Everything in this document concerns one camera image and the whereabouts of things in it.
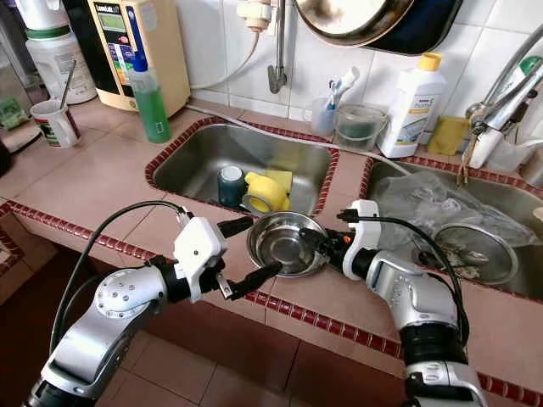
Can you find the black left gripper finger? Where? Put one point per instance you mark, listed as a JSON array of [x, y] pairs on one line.
[[254, 280], [236, 226]]

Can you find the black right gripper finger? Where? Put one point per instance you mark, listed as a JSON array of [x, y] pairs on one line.
[[318, 253], [312, 236]]

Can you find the shallow steel bowl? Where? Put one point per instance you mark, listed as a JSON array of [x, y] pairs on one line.
[[276, 246]]

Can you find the blue mug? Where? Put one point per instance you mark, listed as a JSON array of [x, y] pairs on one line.
[[231, 188]]

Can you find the yellow plastic cup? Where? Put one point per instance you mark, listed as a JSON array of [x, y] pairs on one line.
[[265, 197]]

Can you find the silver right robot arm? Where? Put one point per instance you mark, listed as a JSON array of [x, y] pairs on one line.
[[416, 297]]

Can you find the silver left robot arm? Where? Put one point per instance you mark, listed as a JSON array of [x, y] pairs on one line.
[[119, 305]]

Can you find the yellow flat sponge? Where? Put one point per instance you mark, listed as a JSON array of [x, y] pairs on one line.
[[282, 176]]

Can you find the small steel sink basin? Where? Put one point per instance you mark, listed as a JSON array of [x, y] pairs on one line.
[[204, 157]]

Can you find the clear plastic bag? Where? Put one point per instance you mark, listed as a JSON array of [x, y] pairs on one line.
[[424, 199]]

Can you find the clear toothbrush cup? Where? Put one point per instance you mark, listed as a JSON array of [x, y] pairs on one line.
[[322, 119]]

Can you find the clear tub with dark liquid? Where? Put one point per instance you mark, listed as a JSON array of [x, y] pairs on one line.
[[361, 127]]

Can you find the green dish soap bottle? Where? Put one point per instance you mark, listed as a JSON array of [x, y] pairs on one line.
[[153, 110]]

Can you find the white blue toothbrush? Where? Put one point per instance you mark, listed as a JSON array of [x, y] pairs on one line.
[[344, 85]]

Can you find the white bottle with yellow cap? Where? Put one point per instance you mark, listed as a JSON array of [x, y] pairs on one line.
[[411, 110]]

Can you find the large steel sink basin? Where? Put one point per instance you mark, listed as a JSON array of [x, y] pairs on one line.
[[526, 271]]

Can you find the black electric kettle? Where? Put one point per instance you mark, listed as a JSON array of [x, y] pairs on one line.
[[5, 153]]

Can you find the white printed mug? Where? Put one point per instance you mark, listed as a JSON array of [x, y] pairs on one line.
[[55, 127]]

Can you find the metal spoon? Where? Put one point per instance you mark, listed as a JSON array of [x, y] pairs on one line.
[[68, 85]]

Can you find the hanging steel pan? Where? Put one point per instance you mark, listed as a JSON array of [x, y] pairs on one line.
[[373, 21]]

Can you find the green packet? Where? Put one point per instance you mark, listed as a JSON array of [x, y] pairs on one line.
[[11, 114]]

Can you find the chrome sink faucet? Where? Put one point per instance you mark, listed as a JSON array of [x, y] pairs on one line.
[[505, 102]]

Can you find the cream water purifier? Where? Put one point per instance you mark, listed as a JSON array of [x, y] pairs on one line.
[[114, 34]]

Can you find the large white plastic jug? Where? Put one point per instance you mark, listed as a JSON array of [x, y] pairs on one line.
[[55, 68]]

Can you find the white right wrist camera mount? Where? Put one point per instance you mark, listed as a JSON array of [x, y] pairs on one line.
[[361, 244]]

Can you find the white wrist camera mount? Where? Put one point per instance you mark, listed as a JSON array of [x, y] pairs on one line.
[[361, 244], [199, 250]]

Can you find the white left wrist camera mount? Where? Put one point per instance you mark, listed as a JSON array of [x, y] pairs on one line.
[[199, 250]]

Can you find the chrome wall tap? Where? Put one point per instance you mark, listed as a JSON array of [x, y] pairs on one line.
[[278, 72]]

